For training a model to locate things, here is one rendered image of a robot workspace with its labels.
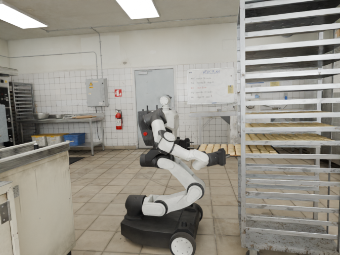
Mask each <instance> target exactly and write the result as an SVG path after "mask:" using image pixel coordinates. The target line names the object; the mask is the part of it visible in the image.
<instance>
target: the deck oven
mask: <svg viewBox="0 0 340 255"><path fill-rule="evenodd" d="M10 76H19V74H18V70H17V69H13V68H7V67H1V66H0V105H5V109H6V119H7V128H8V137H9V141H7V142H2V143H0V149H2V148H7V147H11V146H15V136H14V128H13V119H12V109H11V108H10V107H11V99H10V88H9V80H8V77H10Z"/></svg>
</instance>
